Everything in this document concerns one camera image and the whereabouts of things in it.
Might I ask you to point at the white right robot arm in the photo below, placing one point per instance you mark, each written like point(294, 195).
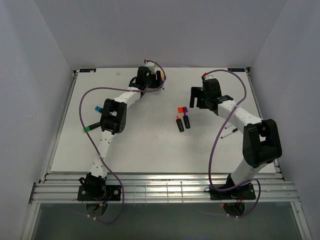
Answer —
point(261, 143)

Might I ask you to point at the purple highlighter cap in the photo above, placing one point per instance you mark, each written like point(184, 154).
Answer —
point(185, 109)

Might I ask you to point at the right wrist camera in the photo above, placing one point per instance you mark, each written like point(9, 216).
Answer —
point(207, 76)

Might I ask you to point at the orange highlighter cap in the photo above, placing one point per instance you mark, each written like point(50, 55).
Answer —
point(179, 109)

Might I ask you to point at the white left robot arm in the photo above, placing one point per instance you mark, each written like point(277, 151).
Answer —
point(113, 121)

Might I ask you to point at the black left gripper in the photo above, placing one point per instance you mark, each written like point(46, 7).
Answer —
point(157, 83)

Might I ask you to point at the blue black highlighter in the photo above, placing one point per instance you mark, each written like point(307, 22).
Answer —
point(98, 108)

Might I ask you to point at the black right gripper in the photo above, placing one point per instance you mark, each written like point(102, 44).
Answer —
point(197, 92)

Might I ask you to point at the aluminium table frame rail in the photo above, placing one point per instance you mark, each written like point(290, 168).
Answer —
point(159, 188)

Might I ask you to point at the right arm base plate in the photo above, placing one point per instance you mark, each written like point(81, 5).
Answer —
point(244, 192)

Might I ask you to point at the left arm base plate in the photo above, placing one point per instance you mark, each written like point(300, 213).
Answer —
point(107, 192)

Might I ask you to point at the purple black highlighter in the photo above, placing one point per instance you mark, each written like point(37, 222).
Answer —
point(186, 121)

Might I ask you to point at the green black highlighter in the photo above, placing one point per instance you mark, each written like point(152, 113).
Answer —
point(92, 126)

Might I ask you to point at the orange black highlighter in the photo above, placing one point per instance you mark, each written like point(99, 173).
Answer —
point(179, 124)

